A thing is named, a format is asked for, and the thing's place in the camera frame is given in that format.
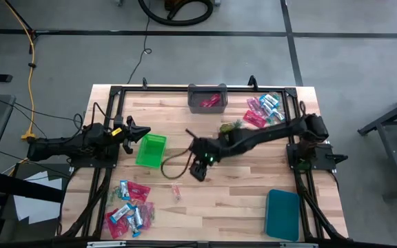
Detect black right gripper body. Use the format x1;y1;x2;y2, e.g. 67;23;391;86
196;137;223;165

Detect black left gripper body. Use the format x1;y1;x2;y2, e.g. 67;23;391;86
114;124;133;145

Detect green plastic basket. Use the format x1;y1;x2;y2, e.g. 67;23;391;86
135;133;167;169

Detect grey translucent plastic bin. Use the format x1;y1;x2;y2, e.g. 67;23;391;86
187;83;228;114

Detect white blue Hershey's bar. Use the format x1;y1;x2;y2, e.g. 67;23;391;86
110;203;134;224
133;206;144;230
259;93;279;107
261;102;274;118
119;180;131;201
128;216;141;238

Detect clear plastic bag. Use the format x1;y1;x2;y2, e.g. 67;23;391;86
272;107;286;122

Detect teal plastic tray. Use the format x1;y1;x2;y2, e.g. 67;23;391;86
263;188;301;242

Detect white paper sheets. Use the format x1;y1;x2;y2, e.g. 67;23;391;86
12;171;63;225

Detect black tripod stand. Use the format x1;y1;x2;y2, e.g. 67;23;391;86
3;0;61;56

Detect dark grey metal stand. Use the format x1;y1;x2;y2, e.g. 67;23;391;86
356;87;397;203

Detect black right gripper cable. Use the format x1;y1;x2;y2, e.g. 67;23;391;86
159;147;194;180

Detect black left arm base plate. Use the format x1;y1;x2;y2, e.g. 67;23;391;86
69;151;120;169

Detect black aluminium frame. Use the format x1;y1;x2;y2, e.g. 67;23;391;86
0;74;397;248

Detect thin black floor cable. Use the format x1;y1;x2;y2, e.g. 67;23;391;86
126;0;153;85

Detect yellow extension cable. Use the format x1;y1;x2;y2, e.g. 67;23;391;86
3;0;38;176

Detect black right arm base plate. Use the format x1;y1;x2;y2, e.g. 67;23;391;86
286;143;349;172

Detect black vacuum hose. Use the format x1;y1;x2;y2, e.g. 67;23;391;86
137;0;215;28

